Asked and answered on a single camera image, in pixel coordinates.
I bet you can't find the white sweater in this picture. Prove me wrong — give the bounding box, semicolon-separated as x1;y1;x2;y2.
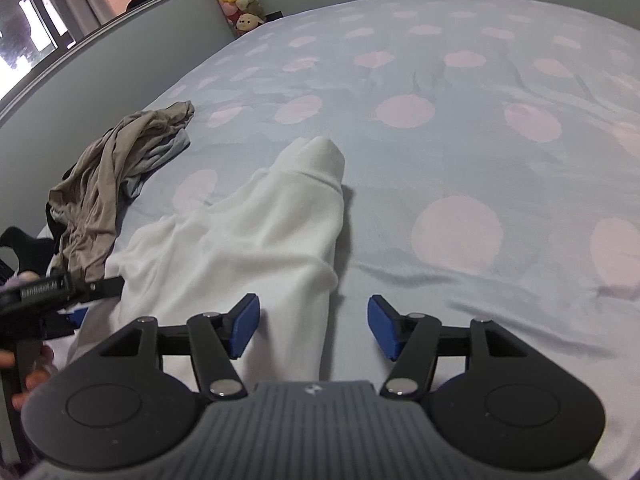
52;136;347;396

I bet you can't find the beige garment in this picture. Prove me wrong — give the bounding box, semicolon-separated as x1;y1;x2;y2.
47;101;196;281

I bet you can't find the grey garment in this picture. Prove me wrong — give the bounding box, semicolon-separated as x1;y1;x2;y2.
122;129;192;200

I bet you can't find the black cloth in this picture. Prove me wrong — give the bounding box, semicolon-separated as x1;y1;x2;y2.
44;200;68;246

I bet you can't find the window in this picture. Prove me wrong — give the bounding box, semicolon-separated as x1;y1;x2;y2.
0;0;185;126

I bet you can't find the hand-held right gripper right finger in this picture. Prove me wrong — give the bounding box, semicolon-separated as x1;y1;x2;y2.
367;294;532;403

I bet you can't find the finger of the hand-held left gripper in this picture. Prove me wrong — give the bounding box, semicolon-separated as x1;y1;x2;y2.
74;275;124;305
42;306;90;339

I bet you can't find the polka dot bed sheet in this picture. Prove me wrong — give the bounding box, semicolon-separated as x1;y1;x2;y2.
35;0;640;480

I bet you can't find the person's left hand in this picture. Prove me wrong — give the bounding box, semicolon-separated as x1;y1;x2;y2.
0;346;56;410

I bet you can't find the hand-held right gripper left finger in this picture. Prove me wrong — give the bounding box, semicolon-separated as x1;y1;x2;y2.
100;292;262;402

